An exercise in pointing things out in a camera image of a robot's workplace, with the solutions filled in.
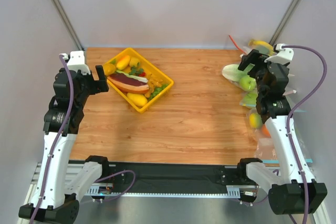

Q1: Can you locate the blue-zip clear bag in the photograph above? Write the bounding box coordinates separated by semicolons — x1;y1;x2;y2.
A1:
255;126;312;168

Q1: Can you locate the fake green cabbage leaf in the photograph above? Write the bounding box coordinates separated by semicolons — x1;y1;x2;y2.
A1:
222;63;254;82

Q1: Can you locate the fake yellow banana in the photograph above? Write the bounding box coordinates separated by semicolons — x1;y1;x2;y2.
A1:
248;39;274;56

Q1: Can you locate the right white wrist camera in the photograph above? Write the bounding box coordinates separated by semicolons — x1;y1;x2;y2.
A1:
264;44;294;65

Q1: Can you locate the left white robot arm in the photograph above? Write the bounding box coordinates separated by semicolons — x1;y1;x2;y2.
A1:
18;66;110;223

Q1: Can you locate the fake cherry tomatoes sprig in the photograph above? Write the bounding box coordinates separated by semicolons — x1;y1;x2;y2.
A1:
129;67;146;77

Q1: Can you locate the clear zip top bag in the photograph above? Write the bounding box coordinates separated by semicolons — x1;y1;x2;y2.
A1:
222;48;294;109

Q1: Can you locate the fake orange-yellow mango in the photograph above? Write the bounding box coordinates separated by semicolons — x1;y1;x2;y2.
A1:
116;55;131;71

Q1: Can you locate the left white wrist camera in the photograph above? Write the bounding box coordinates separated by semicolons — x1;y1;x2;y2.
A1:
60;50;91;76

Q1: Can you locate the green fake apple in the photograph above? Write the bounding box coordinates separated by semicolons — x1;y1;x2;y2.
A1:
239;75;257;92

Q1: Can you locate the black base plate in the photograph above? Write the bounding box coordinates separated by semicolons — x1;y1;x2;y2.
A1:
101;162;257;195

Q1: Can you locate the yellow fake mango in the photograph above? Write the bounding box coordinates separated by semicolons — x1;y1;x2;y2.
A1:
127;93;148;108

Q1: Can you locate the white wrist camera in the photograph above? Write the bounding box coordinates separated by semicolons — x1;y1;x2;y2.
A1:
60;50;91;76
264;44;294;65

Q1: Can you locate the yellow plastic tray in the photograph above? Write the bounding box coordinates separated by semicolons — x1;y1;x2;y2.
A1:
103;48;174;113

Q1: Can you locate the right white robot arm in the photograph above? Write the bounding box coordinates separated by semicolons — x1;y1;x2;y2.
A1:
238;46;328;216

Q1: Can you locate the fake ginger root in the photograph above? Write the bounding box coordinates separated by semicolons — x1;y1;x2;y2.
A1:
144;74;163;98

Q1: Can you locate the bag with yellow-green fruit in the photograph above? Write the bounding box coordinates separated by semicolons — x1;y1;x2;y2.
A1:
247;109;271;138

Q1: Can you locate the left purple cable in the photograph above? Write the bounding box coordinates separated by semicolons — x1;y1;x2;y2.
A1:
28;54;75;224

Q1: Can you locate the aluminium frame rail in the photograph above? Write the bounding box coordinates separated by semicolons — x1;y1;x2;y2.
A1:
18;155;327;223

